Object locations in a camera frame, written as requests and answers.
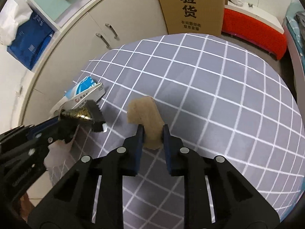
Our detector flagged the blue paper bag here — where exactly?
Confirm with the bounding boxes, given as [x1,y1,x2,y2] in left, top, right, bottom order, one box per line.
[7,12,54,70]

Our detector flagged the grey checked tablecloth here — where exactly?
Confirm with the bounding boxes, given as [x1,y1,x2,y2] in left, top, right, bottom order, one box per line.
[49,34,304,228]

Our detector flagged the gold black foil wrapper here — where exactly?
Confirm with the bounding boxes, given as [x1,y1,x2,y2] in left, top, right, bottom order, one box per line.
[58,100,106,132]

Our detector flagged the beige cabinet doors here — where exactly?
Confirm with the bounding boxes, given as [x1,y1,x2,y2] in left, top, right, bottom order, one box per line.
[17,0,168,125]

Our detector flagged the large brown cardboard box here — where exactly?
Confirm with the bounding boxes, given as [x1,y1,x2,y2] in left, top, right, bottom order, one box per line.
[159,0,225,36]

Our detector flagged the grey folded blanket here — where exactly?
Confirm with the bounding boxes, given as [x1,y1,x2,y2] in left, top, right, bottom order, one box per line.
[295,11,305,39]

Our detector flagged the red bench with white top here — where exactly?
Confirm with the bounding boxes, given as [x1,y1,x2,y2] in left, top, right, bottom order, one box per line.
[222,4,287,60]

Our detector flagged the blue white tube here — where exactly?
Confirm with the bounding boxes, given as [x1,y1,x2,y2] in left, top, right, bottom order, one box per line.
[49,76,106,117]

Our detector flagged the beige felt piece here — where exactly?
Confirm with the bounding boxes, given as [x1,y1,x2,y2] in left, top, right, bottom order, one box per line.
[127,96,165,150]

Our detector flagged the white bed frame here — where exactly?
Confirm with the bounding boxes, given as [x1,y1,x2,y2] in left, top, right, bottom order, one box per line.
[282,16,305,101]

